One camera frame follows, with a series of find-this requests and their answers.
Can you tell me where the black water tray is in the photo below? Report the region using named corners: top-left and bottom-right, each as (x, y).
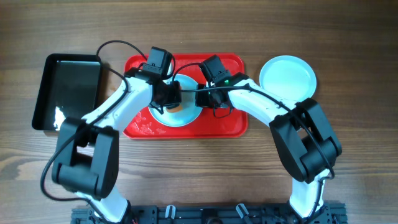
top-left (32, 54), bottom-right (102, 131)

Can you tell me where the red plastic tray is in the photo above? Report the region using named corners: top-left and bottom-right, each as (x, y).
top-left (124, 53), bottom-right (248, 140)

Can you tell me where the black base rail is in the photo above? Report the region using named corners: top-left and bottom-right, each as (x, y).
top-left (70, 202), bottom-right (348, 224)

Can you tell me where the green and orange sponge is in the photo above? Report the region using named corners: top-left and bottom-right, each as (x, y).
top-left (166, 105), bottom-right (182, 113)

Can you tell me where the light blue plate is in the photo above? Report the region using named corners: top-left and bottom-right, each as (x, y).
top-left (259, 55), bottom-right (317, 101)
top-left (149, 74), bottom-right (202, 128)

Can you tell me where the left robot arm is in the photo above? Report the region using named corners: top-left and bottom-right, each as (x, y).
top-left (42, 77), bottom-right (181, 223)

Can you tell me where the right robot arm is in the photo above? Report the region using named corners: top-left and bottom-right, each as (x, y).
top-left (194, 77), bottom-right (342, 222)

